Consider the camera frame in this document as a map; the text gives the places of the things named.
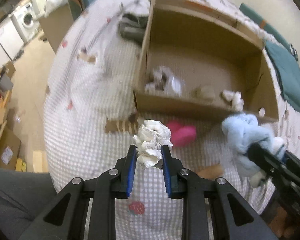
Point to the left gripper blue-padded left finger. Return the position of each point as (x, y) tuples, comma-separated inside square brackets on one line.
[(123, 185)]

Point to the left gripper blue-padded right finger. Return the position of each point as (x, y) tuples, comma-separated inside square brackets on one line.
[(174, 175)]

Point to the pink fuzzy ball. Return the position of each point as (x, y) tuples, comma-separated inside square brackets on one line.
[(181, 135)]

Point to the blue fish plush toy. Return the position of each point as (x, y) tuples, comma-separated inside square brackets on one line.
[(241, 131)]

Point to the white sock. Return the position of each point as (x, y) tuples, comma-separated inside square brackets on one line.
[(234, 98)]

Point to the clear plastic bag with cube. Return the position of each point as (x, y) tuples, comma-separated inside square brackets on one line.
[(162, 81)]

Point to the beige foam cylinder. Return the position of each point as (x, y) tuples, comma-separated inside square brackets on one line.
[(205, 93)]

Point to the checkered dog print bedspread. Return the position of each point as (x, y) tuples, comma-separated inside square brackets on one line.
[(82, 95)]

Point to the teal cushion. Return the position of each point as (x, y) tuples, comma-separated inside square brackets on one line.
[(287, 72)]

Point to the cardboard box on floor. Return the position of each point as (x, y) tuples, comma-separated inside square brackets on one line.
[(9, 149)]

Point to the brown cardboard box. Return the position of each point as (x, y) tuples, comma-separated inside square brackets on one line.
[(203, 46)]

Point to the dark grey folded cloth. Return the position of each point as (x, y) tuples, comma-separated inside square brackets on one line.
[(132, 27)]

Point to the white kitchen cabinet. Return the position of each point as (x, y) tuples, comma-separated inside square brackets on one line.
[(10, 42)]

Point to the white washing machine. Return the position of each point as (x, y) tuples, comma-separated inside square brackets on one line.
[(24, 20)]

